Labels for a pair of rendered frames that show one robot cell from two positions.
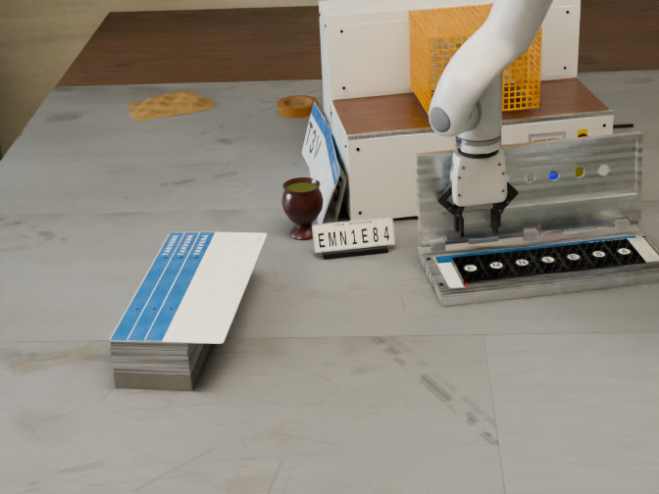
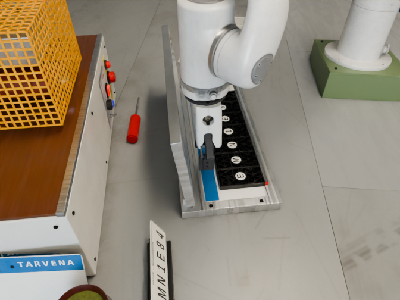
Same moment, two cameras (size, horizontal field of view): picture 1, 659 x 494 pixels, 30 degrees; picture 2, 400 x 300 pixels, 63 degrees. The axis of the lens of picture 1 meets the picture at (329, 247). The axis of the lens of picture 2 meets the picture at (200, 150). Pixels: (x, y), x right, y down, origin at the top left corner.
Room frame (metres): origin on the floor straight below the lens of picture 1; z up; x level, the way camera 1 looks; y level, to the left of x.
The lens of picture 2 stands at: (2.09, 0.21, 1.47)
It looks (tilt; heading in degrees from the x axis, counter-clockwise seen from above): 45 degrees down; 271
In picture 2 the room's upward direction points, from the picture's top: straight up
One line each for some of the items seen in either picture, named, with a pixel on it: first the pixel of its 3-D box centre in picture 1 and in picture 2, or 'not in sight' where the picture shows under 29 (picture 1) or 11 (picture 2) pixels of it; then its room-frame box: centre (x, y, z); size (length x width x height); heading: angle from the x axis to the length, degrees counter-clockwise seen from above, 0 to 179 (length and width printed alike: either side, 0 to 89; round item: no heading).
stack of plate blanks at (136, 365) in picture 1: (179, 305); not in sight; (1.90, 0.27, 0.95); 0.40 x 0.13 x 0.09; 171
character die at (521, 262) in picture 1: (522, 265); (231, 146); (2.02, -0.36, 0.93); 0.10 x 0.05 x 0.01; 7
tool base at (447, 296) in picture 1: (543, 259); (216, 136); (2.06, -0.40, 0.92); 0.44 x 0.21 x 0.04; 97
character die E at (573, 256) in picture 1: (573, 259); (224, 120); (2.03, -0.45, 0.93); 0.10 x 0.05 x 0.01; 7
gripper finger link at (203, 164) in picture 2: (453, 219); (207, 162); (2.08, -0.24, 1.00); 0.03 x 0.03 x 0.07; 7
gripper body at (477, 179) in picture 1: (478, 172); (204, 111); (2.09, -0.28, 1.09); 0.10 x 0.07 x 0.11; 97
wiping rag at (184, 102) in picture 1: (168, 102); not in sight; (3.07, 0.40, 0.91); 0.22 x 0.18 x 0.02; 115
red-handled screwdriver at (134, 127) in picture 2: not in sight; (136, 117); (2.27, -0.48, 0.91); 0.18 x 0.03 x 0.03; 93
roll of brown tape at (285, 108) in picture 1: (297, 106); not in sight; (2.98, 0.06, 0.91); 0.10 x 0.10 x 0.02
